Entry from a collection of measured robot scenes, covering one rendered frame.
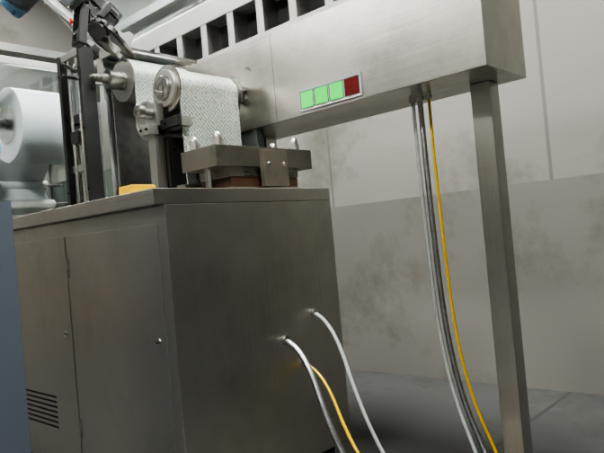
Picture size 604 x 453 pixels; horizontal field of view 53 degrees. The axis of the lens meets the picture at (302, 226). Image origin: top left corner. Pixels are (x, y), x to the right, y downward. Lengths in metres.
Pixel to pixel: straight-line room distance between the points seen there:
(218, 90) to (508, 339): 1.17
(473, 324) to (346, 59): 1.55
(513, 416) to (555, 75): 1.53
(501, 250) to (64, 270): 1.29
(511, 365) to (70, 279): 1.30
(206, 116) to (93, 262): 0.57
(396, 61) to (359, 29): 0.17
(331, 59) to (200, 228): 0.69
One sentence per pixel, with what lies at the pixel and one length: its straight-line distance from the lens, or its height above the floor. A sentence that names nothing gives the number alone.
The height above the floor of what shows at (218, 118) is 1.16.
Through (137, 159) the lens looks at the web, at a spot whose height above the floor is 1.08.
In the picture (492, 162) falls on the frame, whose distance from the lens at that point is 1.78.
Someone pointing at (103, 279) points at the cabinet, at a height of 0.68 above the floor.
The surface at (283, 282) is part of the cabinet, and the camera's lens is 1.76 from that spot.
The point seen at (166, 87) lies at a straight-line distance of 1.94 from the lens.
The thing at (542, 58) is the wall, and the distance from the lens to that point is 2.86.
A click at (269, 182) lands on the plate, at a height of 0.92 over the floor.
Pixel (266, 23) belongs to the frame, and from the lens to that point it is 2.17.
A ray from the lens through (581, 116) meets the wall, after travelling 2.77.
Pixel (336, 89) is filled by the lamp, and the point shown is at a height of 1.19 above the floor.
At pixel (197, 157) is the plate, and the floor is 1.00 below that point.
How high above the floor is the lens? 0.75
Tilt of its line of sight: 1 degrees up
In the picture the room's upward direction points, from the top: 5 degrees counter-clockwise
